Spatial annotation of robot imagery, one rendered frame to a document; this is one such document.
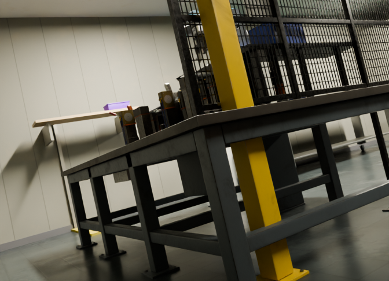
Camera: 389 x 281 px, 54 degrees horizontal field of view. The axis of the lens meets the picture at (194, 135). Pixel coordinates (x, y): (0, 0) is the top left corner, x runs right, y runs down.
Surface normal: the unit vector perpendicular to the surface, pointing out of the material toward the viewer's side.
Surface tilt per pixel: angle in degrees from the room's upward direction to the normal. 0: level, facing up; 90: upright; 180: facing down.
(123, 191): 90
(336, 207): 90
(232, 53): 90
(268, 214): 90
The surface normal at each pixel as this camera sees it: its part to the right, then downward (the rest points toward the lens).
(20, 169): 0.48, -0.16
